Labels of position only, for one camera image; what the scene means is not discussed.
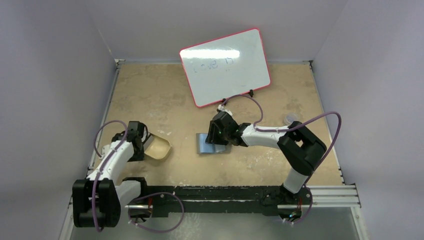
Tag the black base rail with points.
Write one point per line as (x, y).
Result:
(268, 200)

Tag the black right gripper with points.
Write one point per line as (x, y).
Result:
(215, 131)

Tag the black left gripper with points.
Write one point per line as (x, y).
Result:
(140, 157)

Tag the beige plastic tray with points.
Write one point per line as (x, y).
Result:
(157, 148)

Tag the grey leather card holder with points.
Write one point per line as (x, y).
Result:
(204, 148)

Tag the red framed whiteboard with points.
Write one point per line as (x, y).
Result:
(223, 67)

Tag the small clear plastic cup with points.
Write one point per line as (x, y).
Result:
(290, 118)

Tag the aluminium frame rail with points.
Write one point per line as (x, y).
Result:
(323, 196)

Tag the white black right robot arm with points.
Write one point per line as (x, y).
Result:
(302, 149)

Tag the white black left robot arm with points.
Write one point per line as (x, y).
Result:
(98, 199)

